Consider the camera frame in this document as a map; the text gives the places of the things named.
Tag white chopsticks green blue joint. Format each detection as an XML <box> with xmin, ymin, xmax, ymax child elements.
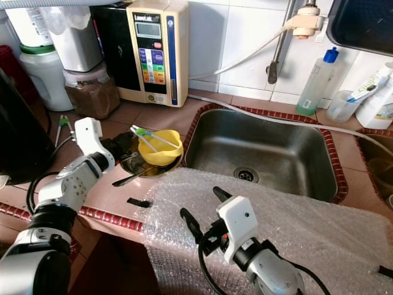
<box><xmin>130</xmin><ymin>125</ymin><xmax>182</xmax><ymax>154</ymax></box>

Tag black handled spoon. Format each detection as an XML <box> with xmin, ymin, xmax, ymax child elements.
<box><xmin>112</xmin><ymin>166</ymin><xmax>160</xmax><ymax>188</ymax></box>

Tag steel bowl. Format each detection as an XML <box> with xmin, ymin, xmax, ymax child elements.
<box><xmin>122</xmin><ymin>140</ymin><xmax>184</xmax><ymax>179</ymax></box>

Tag yellow plastic bowl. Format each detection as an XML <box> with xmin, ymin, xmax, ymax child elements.
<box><xmin>140</xmin><ymin>129</ymin><xmax>185</xmax><ymax>167</ymax></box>

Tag black tape strip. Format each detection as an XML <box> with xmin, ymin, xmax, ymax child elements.
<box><xmin>126</xmin><ymin>197</ymin><xmax>153</xmax><ymax>208</ymax></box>

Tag jar with brown contents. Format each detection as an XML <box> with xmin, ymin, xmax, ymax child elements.
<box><xmin>63</xmin><ymin>65</ymin><xmax>120</xmax><ymax>120</ymax></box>

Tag steel sink basin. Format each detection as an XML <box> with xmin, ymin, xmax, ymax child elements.
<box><xmin>355</xmin><ymin>129</ymin><xmax>393</xmax><ymax>210</ymax></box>
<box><xmin>184</xmin><ymin>108</ymin><xmax>341</xmax><ymax>203</ymax></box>

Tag white chopsticks green tip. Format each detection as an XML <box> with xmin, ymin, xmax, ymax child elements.
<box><xmin>55</xmin><ymin>114</ymin><xmax>69</xmax><ymax>147</ymax></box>

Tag beige water ionizer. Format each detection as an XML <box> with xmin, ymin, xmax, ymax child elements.
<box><xmin>91</xmin><ymin>0</ymin><xmax>190</xmax><ymax>108</ymax></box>

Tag thin white tube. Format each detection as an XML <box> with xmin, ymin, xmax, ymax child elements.
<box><xmin>187</xmin><ymin>93</ymin><xmax>393</xmax><ymax>133</ymax></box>

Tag black electric kettle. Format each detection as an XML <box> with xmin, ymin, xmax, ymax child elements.
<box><xmin>0</xmin><ymin>68</ymin><xmax>56</xmax><ymax>185</ymax></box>

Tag white plastic jug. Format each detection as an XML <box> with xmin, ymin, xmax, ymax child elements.
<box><xmin>18</xmin><ymin>49</ymin><xmax>73</xmax><ymax>112</ymax></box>

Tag bubble wrap sheet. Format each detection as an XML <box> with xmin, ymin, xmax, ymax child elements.
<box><xmin>141</xmin><ymin>167</ymin><xmax>393</xmax><ymax>295</ymax></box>

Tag translucent white plastic container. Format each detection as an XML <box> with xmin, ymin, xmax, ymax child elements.
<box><xmin>40</xmin><ymin>5</ymin><xmax>102</xmax><ymax>73</ymax></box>

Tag dark red plastic container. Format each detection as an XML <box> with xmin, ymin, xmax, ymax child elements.
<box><xmin>0</xmin><ymin>45</ymin><xmax>31</xmax><ymax>93</ymax></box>

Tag dish soap bottle blue cap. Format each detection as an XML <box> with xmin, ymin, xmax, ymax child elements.
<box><xmin>295</xmin><ymin>47</ymin><xmax>340</xmax><ymax>117</ymax></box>

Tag clear plastic cup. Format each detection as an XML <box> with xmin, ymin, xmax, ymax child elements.
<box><xmin>325</xmin><ymin>90</ymin><xmax>358</xmax><ymax>122</ymax></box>

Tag white filter cartridge green band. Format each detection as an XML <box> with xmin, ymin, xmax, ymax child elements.
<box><xmin>5</xmin><ymin>6</ymin><xmax>55</xmax><ymax>55</ymax></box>

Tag steel faucet pipe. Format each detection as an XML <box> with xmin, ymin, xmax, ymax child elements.
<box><xmin>266</xmin><ymin>0</ymin><xmax>297</xmax><ymax>85</ymax></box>

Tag beige faucet diverter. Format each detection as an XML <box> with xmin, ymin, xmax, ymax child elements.
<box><xmin>286</xmin><ymin>5</ymin><xmax>326</xmax><ymax>39</ymax></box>

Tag black tray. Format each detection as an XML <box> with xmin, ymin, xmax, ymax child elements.
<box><xmin>325</xmin><ymin>0</ymin><xmax>393</xmax><ymax>57</ymax></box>

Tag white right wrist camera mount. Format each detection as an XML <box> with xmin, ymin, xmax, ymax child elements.
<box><xmin>217</xmin><ymin>195</ymin><xmax>260</xmax><ymax>266</ymax></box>

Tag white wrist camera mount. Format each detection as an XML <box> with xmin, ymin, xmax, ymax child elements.
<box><xmin>74</xmin><ymin>117</ymin><xmax>116</xmax><ymax>167</ymax></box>
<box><xmin>217</xmin><ymin>195</ymin><xmax>260</xmax><ymax>266</ymax></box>

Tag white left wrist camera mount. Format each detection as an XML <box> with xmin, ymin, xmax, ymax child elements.
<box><xmin>74</xmin><ymin>117</ymin><xmax>116</xmax><ymax>167</ymax></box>

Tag white faucet hose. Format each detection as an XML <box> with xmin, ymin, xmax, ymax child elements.
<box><xmin>187</xmin><ymin>18</ymin><xmax>302</xmax><ymax>81</ymax></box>

